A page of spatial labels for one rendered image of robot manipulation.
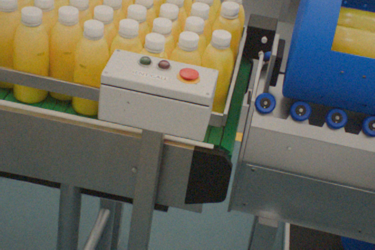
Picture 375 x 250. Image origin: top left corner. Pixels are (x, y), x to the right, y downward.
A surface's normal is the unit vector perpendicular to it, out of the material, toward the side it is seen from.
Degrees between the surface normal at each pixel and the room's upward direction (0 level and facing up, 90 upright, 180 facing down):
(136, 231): 90
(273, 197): 109
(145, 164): 90
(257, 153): 71
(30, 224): 0
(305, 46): 76
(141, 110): 90
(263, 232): 90
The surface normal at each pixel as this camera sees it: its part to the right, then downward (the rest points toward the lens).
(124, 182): -0.17, 0.53
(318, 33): -0.09, 0.08
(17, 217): 0.14, -0.82
